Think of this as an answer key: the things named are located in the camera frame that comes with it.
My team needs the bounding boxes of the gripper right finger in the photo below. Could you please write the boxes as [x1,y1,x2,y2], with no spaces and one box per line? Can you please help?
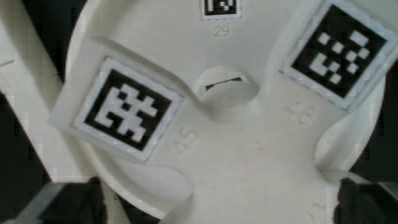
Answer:
[332,171,398,224]

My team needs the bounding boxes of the white front fence bar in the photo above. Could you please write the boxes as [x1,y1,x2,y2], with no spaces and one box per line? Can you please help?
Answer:
[0,0,96,183]

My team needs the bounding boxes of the white cylindrical table leg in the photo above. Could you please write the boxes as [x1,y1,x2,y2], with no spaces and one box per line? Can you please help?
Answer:
[195,65,259,110]

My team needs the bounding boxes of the white cross-shaped table base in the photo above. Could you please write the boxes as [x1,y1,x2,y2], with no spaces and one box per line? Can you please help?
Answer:
[48,0,398,224]

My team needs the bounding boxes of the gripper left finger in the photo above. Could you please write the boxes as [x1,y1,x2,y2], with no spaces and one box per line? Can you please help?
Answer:
[11,178,108,224]

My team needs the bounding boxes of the white round table top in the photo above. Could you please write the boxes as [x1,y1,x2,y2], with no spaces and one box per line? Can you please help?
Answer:
[60,0,387,221]

